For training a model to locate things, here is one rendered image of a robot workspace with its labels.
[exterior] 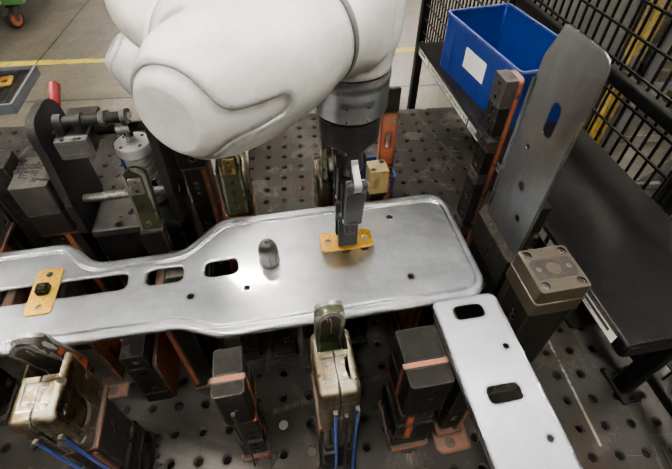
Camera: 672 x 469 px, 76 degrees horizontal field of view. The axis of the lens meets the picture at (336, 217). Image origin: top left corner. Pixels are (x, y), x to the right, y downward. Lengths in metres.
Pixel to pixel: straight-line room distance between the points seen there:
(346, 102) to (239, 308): 0.35
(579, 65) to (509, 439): 0.45
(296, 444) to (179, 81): 0.72
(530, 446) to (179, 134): 0.51
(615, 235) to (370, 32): 0.56
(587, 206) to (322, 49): 0.62
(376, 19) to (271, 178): 0.94
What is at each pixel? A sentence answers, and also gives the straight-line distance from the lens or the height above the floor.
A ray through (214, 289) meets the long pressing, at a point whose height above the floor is 1.00.
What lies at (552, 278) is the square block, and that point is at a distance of 0.68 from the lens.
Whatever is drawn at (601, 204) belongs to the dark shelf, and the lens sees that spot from 0.87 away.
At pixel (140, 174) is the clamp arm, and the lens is 0.77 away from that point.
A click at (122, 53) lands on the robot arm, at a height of 1.03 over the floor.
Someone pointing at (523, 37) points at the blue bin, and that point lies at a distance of 1.16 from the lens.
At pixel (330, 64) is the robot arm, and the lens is 0.35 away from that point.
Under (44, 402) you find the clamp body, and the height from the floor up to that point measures 1.05.
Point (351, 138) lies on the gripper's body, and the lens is 0.51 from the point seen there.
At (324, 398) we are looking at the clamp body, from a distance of 0.55.
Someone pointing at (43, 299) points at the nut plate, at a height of 1.00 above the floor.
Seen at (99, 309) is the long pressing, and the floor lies 1.00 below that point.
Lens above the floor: 1.55
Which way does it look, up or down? 47 degrees down
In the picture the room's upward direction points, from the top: straight up
